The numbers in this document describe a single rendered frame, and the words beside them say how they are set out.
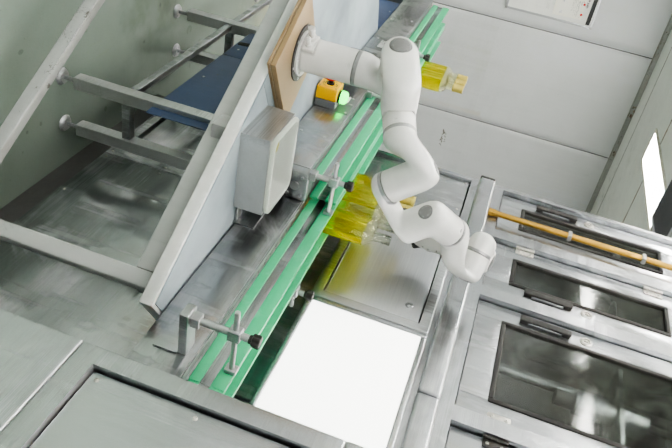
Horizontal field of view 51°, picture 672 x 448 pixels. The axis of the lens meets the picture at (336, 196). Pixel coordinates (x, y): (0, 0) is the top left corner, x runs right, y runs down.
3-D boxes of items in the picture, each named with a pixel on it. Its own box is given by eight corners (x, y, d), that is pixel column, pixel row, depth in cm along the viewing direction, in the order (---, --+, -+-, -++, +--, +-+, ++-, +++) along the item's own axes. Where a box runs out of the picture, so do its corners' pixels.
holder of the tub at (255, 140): (231, 223, 185) (259, 232, 184) (240, 132, 170) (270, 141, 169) (257, 191, 199) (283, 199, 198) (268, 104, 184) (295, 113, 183)
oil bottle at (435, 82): (395, 80, 300) (460, 98, 295) (398, 68, 297) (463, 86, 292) (398, 75, 304) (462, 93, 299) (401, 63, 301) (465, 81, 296)
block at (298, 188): (280, 196, 199) (303, 203, 198) (284, 167, 194) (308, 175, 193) (285, 190, 202) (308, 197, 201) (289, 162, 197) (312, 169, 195)
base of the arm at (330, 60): (291, 45, 179) (348, 60, 177) (308, 11, 186) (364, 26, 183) (294, 84, 193) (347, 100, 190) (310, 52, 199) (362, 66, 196)
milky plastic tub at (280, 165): (234, 208, 182) (265, 218, 180) (242, 132, 170) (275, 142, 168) (261, 176, 196) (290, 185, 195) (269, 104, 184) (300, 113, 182)
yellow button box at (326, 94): (312, 103, 228) (334, 110, 227) (315, 82, 224) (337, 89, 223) (319, 95, 234) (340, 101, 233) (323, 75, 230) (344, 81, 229)
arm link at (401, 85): (379, 144, 178) (384, 100, 165) (376, 76, 192) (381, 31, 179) (416, 145, 178) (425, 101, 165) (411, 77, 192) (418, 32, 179)
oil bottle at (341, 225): (299, 226, 204) (369, 249, 200) (302, 210, 201) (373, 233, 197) (306, 216, 209) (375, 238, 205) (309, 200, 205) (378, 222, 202)
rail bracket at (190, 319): (152, 351, 148) (250, 388, 144) (153, 291, 138) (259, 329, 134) (163, 336, 152) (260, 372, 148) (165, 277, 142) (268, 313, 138)
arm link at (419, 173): (367, 135, 175) (369, 181, 167) (415, 113, 168) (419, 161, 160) (396, 163, 184) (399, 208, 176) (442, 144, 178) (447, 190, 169)
